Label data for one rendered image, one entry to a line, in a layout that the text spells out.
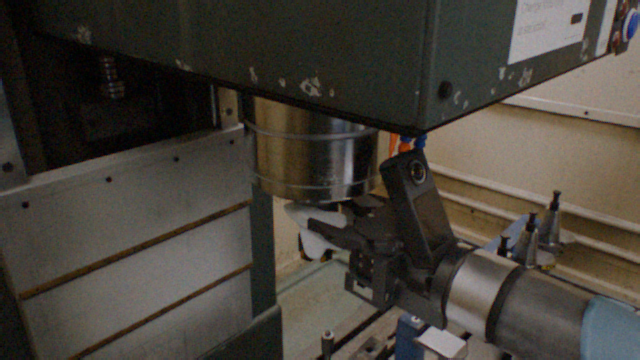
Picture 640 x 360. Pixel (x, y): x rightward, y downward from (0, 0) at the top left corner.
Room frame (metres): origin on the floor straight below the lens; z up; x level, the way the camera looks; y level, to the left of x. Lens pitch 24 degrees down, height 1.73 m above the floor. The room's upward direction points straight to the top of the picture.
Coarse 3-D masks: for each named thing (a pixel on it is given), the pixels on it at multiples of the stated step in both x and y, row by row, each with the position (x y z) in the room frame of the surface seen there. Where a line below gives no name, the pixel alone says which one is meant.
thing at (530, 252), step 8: (528, 232) 0.76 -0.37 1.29; (536, 232) 0.76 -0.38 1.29; (520, 240) 0.76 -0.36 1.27; (528, 240) 0.75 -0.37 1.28; (536, 240) 0.76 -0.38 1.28; (520, 248) 0.76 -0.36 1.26; (528, 248) 0.75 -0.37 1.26; (536, 248) 0.76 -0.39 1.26; (512, 256) 0.77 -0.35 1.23; (520, 256) 0.75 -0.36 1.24; (528, 256) 0.75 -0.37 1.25; (536, 256) 0.76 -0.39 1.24; (520, 264) 0.75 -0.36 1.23; (528, 264) 0.75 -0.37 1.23; (536, 264) 0.75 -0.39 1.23
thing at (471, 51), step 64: (64, 0) 0.64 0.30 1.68; (128, 0) 0.53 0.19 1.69; (192, 0) 0.45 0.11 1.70; (256, 0) 0.39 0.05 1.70; (320, 0) 0.35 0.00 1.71; (384, 0) 0.31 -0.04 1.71; (448, 0) 0.30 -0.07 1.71; (512, 0) 0.36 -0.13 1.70; (192, 64) 0.46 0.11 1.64; (256, 64) 0.39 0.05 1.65; (320, 64) 0.35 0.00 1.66; (384, 64) 0.31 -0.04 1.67; (448, 64) 0.31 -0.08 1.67; (512, 64) 0.38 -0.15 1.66; (576, 64) 0.49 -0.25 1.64; (384, 128) 0.31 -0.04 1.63
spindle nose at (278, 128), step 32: (256, 128) 0.47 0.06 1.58; (288, 128) 0.45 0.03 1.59; (320, 128) 0.44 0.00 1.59; (352, 128) 0.45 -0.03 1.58; (256, 160) 0.47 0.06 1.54; (288, 160) 0.45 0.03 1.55; (320, 160) 0.44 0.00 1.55; (352, 160) 0.45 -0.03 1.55; (288, 192) 0.45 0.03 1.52; (320, 192) 0.44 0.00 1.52; (352, 192) 0.45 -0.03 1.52
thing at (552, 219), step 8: (544, 216) 0.85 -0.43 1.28; (552, 216) 0.84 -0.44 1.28; (544, 224) 0.84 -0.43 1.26; (552, 224) 0.83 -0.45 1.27; (560, 224) 0.84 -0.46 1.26; (544, 232) 0.84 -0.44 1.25; (552, 232) 0.83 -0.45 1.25; (560, 232) 0.84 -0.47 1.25; (544, 240) 0.83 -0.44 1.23; (552, 240) 0.83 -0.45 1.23
